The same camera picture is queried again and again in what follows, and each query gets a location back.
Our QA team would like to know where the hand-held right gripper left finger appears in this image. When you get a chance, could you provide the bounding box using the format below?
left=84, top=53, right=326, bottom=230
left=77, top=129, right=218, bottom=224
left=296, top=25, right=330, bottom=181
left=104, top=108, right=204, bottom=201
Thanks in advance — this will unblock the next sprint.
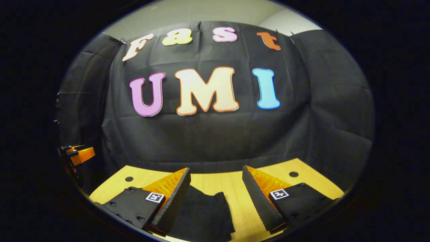
left=102, top=167, right=192, bottom=235

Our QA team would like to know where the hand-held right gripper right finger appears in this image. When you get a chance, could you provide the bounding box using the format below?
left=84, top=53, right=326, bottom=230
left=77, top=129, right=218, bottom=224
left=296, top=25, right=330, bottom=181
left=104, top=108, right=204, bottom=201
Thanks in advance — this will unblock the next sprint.
left=242, top=165, right=340, bottom=235

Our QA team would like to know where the black shirt with white label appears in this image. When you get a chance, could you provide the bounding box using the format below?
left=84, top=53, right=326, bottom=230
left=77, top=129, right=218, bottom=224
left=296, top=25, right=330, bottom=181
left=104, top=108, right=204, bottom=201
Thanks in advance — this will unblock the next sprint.
left=167, top=184, right=236, bottom=242

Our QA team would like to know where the black backdrop cloth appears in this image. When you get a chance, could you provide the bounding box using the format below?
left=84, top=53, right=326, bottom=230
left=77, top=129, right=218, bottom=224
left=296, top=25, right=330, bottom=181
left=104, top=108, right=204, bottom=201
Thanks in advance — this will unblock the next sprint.
left=56, top=21, right=375, bottom=194

